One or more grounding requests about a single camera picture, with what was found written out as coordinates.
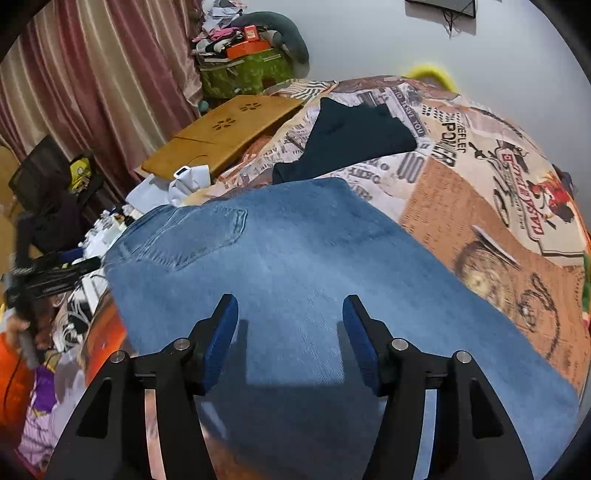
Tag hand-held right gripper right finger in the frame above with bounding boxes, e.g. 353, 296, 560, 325
342, 295, 535, 480

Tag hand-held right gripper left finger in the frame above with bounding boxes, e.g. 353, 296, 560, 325
45, 294, 239, 480

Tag blue denim pants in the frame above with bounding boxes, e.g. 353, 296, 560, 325
102, 178, 581, 480

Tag white cloth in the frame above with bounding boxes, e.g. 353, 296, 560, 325
126, 165, 214, 214

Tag black flat device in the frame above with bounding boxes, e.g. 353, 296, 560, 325
4, 256, 102, 301

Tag purple cloth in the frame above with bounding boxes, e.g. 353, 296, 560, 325
17, 364, 63, 467

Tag printed blanket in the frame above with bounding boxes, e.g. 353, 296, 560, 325
78, 76, 591, 480

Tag dark folded garment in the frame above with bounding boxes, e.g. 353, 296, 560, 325
272, 97, 419, 185

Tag wooden lap desk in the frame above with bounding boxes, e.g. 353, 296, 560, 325
141, 95, 306, 180

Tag orange cloth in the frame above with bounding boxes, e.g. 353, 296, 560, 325
0, 318, 38, 425

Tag yellow printed cloth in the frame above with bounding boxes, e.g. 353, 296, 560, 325
69, 157, 93, 191

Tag black office chair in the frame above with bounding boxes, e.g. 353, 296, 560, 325
8, 135, 112, 259

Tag green patterned bag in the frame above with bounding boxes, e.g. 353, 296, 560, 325
199, 52, 296, 99

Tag pink striped curtain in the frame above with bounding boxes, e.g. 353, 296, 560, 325
0, 0, 206, 195

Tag orange box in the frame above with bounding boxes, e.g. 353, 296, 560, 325
226, 40, 270, 60

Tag grey neck pillow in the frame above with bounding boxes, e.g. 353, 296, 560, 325
248, 11, 310, 75

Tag pile of clothes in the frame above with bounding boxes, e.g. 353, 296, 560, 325
191, 0, 273, 63

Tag white cables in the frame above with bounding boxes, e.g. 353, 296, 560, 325
53, 272, 112, 352

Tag yellow ring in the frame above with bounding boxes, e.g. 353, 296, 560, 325
406, 64, 459, 91

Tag wall-mounted black screen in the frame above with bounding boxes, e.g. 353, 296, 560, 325
405, 0, 477, 19

